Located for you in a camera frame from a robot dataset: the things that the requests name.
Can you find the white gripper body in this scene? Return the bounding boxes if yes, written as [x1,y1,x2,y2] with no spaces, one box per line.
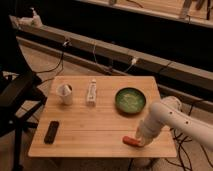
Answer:
[135,117,164,147]

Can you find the red pepper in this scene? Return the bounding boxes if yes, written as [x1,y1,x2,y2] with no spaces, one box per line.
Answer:
[122,136,141,147]

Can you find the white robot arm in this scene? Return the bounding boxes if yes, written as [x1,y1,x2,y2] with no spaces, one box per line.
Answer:
[135,96,213,151]

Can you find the green ceramic bowl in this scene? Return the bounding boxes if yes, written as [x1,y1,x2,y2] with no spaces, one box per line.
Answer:
[115,87,146,114]

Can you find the white tube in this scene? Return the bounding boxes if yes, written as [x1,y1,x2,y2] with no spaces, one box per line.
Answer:
[86,79,97,105]

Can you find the white cup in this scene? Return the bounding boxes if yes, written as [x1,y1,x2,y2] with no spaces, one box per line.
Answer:
[56,84,72,105]

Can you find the black remote control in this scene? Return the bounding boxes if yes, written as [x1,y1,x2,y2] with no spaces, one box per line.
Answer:
[44,121,59,144]

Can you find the black chair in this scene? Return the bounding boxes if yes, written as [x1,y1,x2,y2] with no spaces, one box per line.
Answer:
[0,70,48,171]

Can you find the black floor cables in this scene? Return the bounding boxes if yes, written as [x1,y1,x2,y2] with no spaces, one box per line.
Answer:
[164,99,213,171]

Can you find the metal rail beam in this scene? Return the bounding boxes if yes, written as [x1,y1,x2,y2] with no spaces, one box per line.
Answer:
[10,16,213,91]

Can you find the white bottle on rail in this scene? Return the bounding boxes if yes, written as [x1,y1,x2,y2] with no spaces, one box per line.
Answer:
[18,6,44,28]

